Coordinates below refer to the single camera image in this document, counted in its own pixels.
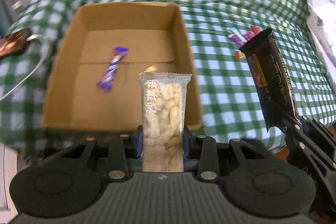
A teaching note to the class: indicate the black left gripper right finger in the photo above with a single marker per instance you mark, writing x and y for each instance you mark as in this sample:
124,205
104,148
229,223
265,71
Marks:
200,156

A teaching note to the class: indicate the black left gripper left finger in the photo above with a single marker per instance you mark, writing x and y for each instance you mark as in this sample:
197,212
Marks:
125,155

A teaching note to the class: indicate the black snack bar wrapper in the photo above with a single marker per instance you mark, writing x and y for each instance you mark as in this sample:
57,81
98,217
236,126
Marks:
271,80

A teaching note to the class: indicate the clear peanut nougat bar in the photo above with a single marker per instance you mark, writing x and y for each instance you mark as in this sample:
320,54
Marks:
163,109

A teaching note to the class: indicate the purple chocolate bar wrapper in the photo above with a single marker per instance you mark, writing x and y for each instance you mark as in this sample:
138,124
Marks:
106,81

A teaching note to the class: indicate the purple white candy stick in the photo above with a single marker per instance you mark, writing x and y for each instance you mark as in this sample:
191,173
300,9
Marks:
236,37

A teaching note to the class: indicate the brown cardboard box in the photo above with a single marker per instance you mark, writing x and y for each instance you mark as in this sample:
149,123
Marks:
154,33

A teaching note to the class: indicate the green checkered sofa cover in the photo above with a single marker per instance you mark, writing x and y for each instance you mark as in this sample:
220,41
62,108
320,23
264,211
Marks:
231,107

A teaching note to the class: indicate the white grey crumpled cloth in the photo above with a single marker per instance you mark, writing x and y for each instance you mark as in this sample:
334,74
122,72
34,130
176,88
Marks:
321,23

